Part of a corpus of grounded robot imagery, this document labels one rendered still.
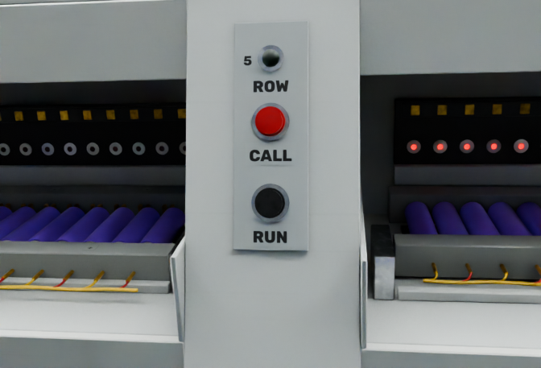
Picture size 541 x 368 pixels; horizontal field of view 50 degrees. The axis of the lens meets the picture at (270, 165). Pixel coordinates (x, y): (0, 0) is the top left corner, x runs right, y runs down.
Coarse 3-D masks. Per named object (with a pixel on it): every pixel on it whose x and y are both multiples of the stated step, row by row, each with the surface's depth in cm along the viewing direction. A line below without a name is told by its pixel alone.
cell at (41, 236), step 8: (72, 208) 46; (64, 216) 44; (72, 216) 45; (80, 216) 46; (48, 224) 43; (56, 224) 43; (64, 224) 44; (72, 224) 44; (40, 232) 41; (48, 232) 42; (56, 232) 42; (64, 232) 43; (32, 240) 40; (40, 240) 40; (48, 240) 41
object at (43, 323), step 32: (0, 320) 34; (32, 320) 34; (64, 320) 34; (96, 320) 34; (128, 320) 33; (160, 320) 33; (0, 352) 33; (32, 352) 33; (64, 352) 32; (96, 352) 32; (128, 352) 32; (160, 352) 32
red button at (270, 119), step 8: (264, 112) 31; (272, 112) 30; (280, 112) 31; (256, 120) 31; (264, 120) 31; (272, 120) 30; (280, 120) 30; (264, 128) 30; (272, 128) 30; (280, 128) 31
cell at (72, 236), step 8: (96, 208) 46; (88, 216) 44; (96, 216) 44; (104, 216) 45; (80, 224) 43; (88, 224) 43; (96, 224) 44; (72, 232) 41; (80, 232) 42; (88, 232) 42; (56, 240) 40; (64, 240) 40; (72, 240) 40; (80, 240) 41
